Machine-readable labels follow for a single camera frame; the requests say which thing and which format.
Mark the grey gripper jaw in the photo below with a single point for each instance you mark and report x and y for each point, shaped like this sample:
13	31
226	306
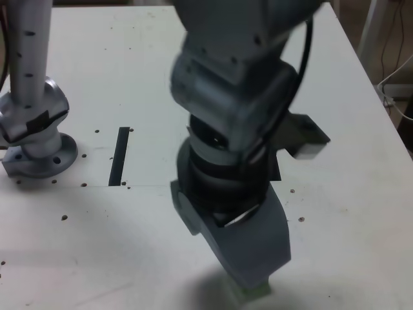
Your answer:
255	248
185	210

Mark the black tape strip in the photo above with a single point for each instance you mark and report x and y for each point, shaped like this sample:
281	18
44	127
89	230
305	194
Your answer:
118	158

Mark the black tape square outline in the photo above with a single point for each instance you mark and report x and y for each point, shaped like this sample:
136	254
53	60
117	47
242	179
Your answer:
276	172

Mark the green cube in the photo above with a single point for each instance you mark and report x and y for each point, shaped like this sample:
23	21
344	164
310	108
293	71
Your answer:
258	290

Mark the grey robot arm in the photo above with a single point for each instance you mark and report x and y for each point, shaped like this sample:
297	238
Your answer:
226	80

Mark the white post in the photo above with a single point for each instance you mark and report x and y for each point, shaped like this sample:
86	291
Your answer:
369	29

